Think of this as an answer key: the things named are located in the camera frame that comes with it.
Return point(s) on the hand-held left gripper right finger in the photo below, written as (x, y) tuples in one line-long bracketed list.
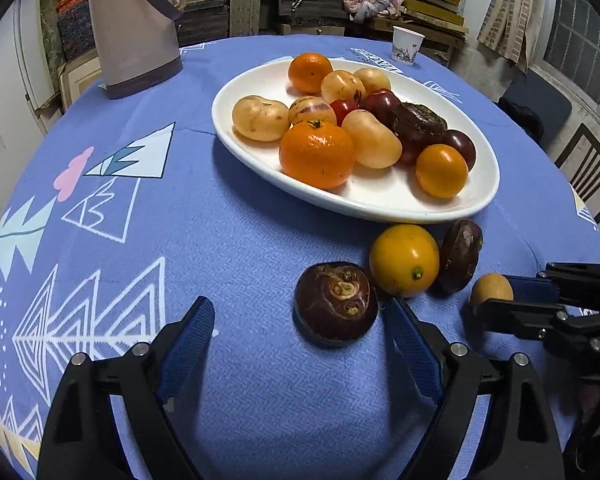
[(412, 345)]

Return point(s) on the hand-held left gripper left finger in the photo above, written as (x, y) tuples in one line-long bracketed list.
[(190, 340)]

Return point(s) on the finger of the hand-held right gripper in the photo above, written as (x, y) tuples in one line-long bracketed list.
[(520, 317), (532, 287)]

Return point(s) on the small yellow pepino melon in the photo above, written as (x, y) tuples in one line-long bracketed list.
[(490, 287)]

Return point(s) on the white oval plate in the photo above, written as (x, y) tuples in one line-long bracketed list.
[(380, 192)]

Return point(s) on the dark red plum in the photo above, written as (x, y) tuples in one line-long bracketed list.
[(377, 105), (461, 146)]

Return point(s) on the red cherry tomato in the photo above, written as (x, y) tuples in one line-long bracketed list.
[(411, 152), (343, 108)]

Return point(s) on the pale yellow pepino melon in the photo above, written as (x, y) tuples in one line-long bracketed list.
[(372, 140), (341, 86), (375, 79)]

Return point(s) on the orange mandarin with stem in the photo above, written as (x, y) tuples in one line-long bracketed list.
[(316, 156)]

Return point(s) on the spotted yellow pepino melon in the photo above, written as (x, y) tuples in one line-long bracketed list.
[(259, 119)]

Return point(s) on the small red plum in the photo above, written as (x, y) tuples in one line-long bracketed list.
[(380, 92)]

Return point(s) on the striped pepino melon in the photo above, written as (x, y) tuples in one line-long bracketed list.
[(312, 110)]

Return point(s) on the person's right hand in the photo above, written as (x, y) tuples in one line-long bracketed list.
[(597, 402)]

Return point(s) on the blue printed tablecloth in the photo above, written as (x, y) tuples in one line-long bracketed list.
[(205, 235)]

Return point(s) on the wooden chair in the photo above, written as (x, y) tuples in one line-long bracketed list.
[(580, 152)]

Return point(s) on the black bag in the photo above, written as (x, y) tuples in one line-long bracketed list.
[(522, 120)]

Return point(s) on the dark blue chair back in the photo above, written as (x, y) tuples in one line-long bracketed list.
[(540, 100)]

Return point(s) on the window with grille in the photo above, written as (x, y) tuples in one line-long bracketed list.
[(580, 45)]

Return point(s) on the printed paper cup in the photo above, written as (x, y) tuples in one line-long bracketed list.
[(407, 47)]

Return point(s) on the beige checked hanging cloth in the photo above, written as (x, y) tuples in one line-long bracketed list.
[(510, 15)]

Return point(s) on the framed panel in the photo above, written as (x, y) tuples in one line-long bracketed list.
[(80, 80)]

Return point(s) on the beige thermos jug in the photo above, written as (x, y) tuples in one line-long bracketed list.
[(130, 35)]

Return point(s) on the white board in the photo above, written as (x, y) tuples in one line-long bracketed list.
[(30, 60)]

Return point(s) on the pink plastic bag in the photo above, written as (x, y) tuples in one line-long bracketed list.
[(372, 2)]

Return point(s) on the stack of patterned boxes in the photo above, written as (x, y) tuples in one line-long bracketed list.
[(72, 25)]

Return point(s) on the stack of wooden boxes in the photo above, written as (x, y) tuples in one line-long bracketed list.
[(305, 7)]

